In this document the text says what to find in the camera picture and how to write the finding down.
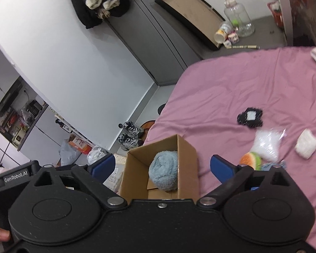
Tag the white folded cloth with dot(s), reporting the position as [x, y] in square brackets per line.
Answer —
[306, 143]

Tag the light blue cloth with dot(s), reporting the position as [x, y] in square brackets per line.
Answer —
[270, 166]

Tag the printed white package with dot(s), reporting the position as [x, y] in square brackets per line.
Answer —
[114, 174]

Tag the white narrow rack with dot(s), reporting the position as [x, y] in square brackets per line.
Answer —
[65, 126]

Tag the red packet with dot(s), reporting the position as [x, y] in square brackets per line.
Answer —
[277, 14]

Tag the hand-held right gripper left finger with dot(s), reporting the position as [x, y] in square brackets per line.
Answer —
[103, 165]

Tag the black fuzzy pouch white label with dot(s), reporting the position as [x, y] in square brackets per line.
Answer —
[243, 119]

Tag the clear plastic water jug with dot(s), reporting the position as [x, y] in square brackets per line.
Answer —
[241, 18]

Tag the brown cardboard box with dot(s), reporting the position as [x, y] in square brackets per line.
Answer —
[131, 174]

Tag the grey plastic bag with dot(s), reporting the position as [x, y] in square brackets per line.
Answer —
[67, 154]

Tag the burger plush toy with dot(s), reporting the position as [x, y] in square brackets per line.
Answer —
[250, 160]

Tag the black kitchen appliance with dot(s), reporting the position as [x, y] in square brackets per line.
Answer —
[33, 107]

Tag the black jacket cream cuffs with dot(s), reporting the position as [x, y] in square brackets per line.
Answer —
[81, 8]

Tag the white yellow paper cup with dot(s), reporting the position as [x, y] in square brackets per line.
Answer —
[222, 31]

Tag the black picture frame brown backing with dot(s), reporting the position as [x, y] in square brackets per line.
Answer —
[189, 13]

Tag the grey door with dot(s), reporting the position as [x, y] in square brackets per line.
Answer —
[152, 47]

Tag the black range hood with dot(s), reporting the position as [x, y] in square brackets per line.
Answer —
[9, 97]

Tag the pink bed sheet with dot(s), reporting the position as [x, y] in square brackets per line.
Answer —
[226, 89]

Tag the paper wrapped stick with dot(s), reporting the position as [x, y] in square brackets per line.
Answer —
[245, 46]

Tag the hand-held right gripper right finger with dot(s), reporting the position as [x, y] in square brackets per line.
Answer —
[221, 167]

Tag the black spray bottle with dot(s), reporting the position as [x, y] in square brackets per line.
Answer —
[60, 124]

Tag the clear plastic bag white filling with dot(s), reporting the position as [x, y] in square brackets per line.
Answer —
[266, 143]

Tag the black slipper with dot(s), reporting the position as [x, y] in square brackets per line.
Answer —
[161, 108]

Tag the orange cardboard box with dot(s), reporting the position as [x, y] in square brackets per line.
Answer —
[80, 145]

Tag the brown round stool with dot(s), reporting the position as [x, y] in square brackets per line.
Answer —
[147, 127]

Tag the white kitchen counter cabinet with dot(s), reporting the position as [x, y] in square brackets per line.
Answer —
[42, 134]

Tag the white upper cabinets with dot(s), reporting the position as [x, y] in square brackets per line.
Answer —
[0, 84]

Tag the white shelf unit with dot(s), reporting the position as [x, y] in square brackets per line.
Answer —
[285, 10]

